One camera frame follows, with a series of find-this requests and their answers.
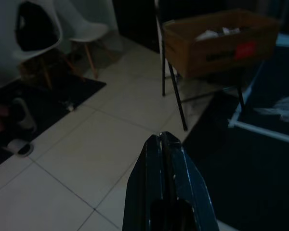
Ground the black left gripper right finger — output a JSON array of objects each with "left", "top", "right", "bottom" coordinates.
[{"left": 160, "top": 131, "right": 217, "bottom": 231}]

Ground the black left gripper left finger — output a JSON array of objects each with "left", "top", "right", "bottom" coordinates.
[{"left": 122, "top": 134, "right": 164, "bottom": 231}]

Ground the black metal stand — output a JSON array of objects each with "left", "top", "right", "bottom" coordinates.
[{"left": 155, "top": 0, "right": 247, "bottom": 132}]

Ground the brown cardboard box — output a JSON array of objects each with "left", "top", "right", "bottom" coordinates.
[{"left": 162, "top": 9, "right": 280, "bottom": 79}]

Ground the dark floor rug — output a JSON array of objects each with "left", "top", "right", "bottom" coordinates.
[{"left": 0, "top": 72, "right": 107, "bottom": 172}]

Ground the white round cup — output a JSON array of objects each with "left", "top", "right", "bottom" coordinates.
[{"left": 7, "top": 139, "right": 35, "bottom": 158}]

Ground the white chair with wooden legs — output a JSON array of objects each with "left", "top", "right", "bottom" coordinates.
[
  {"left": 55, "top": 0, "right": 116, "bottom": 80},
  {"left": 13, "top": 0, "right": 63, "bottom": 90}
]

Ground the black bag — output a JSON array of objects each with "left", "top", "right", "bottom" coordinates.
[{"left": 13, "top": 1, "right": 58, "bottom": 51}]

